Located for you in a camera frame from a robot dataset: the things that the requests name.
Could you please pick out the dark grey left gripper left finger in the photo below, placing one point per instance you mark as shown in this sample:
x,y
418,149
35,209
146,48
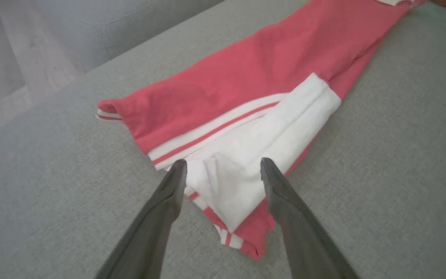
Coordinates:
x,y
149,232

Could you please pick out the grey and yellow sofa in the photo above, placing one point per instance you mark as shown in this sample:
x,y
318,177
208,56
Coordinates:
x,y
52,213

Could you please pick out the red jersey with white trim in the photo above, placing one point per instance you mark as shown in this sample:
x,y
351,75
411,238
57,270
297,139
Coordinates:
x,y
246,77

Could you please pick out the long grey sofa seat cushion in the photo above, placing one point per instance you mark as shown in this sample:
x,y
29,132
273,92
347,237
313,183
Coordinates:
x,y
110,23

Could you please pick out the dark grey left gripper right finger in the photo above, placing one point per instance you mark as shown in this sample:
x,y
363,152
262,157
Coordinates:
x,y
304,240

